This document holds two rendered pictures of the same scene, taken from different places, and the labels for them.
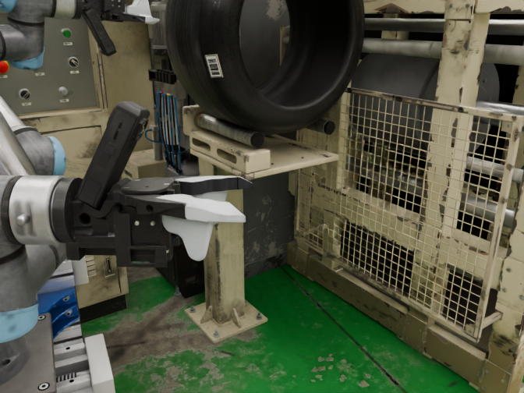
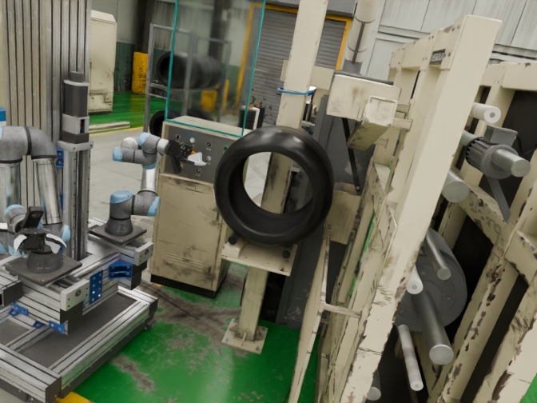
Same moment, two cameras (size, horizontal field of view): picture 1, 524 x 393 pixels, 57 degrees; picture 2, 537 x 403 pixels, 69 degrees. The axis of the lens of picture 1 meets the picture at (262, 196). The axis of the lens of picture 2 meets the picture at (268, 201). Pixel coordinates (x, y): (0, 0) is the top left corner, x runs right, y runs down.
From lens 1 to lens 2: 140 cm
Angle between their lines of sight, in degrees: 39
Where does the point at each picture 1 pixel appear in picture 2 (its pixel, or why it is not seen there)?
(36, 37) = (149, 158)
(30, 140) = (145, 196)
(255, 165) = (228, 253)
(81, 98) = not seen: hidden behind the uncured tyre
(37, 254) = not seen: hidden behind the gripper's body
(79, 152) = (211, 206)
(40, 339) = (65, 269)
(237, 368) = (213, 361)
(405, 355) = not seen: outside the picture
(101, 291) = (201, 281)
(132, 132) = (29, 215)
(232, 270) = (250, 310)
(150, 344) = (198, 321)
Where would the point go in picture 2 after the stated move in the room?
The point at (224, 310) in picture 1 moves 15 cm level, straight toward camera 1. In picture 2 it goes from (240, 330) to (223, 340)
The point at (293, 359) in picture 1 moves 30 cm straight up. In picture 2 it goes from (242, 381) to (250, 340)
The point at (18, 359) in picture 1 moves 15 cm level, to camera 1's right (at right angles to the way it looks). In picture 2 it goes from (48, 269) to (60, 285)
